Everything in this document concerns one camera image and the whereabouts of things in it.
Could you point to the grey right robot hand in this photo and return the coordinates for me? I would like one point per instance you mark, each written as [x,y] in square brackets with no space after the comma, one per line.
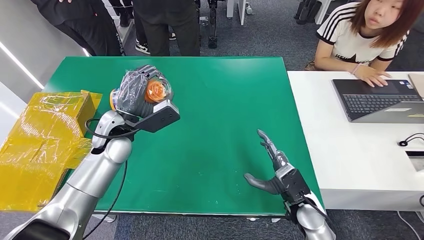
[265,185]

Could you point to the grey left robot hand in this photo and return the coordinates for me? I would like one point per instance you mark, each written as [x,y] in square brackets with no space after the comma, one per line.
[130,92]

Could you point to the orange bottle with clear cap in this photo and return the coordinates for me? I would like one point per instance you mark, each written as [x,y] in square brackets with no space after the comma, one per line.
[155,91]

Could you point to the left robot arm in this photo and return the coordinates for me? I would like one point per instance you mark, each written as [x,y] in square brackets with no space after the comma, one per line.
[96,172]

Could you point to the person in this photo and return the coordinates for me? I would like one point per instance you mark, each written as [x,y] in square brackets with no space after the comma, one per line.
[172,26]
[142,46]
[357,39]
[92,30]

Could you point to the white desk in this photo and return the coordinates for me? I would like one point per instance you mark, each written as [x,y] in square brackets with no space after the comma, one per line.
[357,159]

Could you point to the yellow-taped cardboard box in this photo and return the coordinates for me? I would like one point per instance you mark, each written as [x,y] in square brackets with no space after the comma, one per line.
[39,145]

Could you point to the white furniture leg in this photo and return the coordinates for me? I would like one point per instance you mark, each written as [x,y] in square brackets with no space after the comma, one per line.
[323,11]
[241,10]

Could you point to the dark grey laptop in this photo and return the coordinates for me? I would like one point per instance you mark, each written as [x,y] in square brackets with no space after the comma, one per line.
[374,99]

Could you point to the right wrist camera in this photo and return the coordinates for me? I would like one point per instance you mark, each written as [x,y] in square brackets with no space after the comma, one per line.
[293,187]

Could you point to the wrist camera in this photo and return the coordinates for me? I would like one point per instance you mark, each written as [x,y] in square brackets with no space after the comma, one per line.
[293,187]
[159,117]

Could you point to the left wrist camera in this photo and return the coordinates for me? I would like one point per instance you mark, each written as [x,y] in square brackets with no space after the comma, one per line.
[159,117]

